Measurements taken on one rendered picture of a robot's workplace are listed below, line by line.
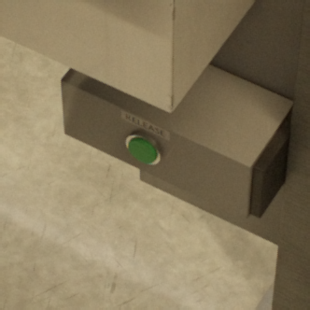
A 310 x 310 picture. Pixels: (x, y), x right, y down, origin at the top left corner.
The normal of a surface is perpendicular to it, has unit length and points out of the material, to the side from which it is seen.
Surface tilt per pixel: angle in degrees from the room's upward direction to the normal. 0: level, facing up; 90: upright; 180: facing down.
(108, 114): 90
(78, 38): 90
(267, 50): 90
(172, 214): 0
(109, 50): 90
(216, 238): 0
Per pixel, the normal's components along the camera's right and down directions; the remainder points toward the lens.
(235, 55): -0.51, 0.69
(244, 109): 0.00, -0.61
